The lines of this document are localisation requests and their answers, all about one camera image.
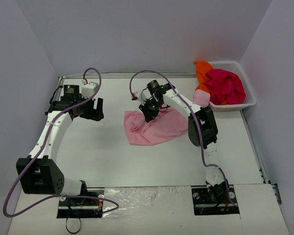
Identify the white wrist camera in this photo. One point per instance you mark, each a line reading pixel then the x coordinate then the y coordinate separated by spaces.
pixel 135 96
pixel 89 89

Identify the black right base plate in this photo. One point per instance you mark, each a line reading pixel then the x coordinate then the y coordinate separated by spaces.
pixel 204 203

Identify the magenta t shirt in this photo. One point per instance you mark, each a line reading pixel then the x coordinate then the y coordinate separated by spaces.
pixel 225 87

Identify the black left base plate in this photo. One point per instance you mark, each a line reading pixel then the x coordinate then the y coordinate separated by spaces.
pixel 79 208

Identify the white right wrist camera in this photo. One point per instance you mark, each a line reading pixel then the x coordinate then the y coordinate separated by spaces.
pixel 135 96

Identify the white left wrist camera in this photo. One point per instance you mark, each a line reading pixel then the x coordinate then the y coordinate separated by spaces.
pixel 89 89

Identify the orange t shirt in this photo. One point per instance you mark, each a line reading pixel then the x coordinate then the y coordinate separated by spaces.
pixel 202 93

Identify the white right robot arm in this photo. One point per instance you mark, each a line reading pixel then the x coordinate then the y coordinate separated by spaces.
pixel 202 130

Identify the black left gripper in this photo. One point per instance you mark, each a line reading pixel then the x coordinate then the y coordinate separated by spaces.
pixel 91 109

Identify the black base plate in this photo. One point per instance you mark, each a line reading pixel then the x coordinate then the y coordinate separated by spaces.
pixel 79 208
pixel 204 203

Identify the pink t shirt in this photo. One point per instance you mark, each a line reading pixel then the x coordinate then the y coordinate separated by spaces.
pixel 167 126

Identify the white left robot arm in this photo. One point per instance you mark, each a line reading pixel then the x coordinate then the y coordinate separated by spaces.
pixel 38 171

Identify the white plastic basket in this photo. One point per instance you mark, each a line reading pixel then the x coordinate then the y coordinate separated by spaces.
pixel 250 98

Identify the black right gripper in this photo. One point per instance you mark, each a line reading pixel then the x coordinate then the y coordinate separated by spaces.
pixel 148 113

